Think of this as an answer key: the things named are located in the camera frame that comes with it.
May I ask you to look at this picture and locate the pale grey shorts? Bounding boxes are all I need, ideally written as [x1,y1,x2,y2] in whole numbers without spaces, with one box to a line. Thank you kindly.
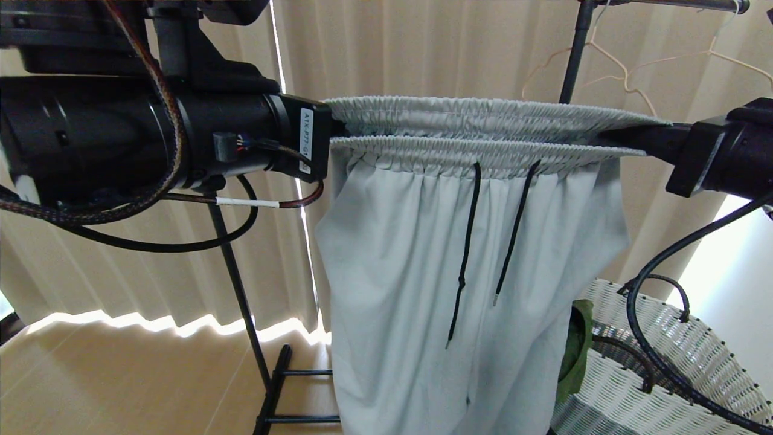
[314,95,672,435]

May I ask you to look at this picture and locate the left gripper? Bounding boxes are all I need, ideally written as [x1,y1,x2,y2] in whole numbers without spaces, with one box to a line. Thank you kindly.
[0,76,334,206]

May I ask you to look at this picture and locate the black cable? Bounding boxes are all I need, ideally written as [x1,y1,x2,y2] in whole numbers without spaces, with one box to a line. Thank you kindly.
[626,192,773,435]
[0,174,260,253]

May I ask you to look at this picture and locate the green printed shirt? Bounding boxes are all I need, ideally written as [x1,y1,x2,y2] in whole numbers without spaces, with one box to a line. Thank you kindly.
[556,299,595,404]

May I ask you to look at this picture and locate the black clothes rack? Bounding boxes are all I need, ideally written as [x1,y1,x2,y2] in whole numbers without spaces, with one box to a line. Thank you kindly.
[207,0,751,435]

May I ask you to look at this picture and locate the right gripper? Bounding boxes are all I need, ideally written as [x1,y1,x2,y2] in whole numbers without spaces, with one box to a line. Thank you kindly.
[666,116,773,200]

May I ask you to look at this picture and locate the white laundry basket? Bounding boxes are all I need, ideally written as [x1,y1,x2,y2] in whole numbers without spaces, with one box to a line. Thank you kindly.
[550,273,773,435]

